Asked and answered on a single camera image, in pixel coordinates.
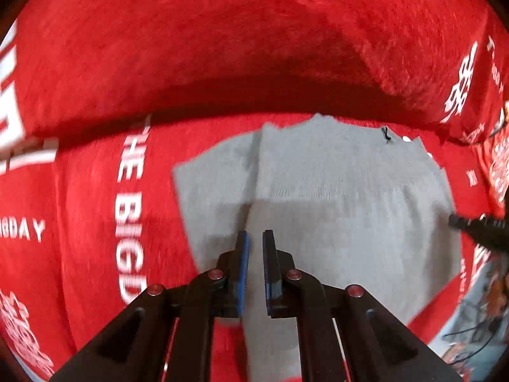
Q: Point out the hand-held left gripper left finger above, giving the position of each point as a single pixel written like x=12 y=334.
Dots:
x=244 y=254

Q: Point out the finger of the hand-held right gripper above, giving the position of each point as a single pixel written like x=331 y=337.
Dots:
x=479 y=229

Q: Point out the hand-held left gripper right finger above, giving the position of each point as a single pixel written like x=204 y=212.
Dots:
x=270 y=258

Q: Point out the grey knit sweater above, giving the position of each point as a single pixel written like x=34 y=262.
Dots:
x=338 y=215

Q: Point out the red patterned cloth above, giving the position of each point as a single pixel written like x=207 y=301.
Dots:
x=497 y=167

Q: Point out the light blue printed mat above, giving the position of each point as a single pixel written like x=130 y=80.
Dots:
x=477 y=306

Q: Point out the red printed blanket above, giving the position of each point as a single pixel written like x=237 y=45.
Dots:
x=199 y=47

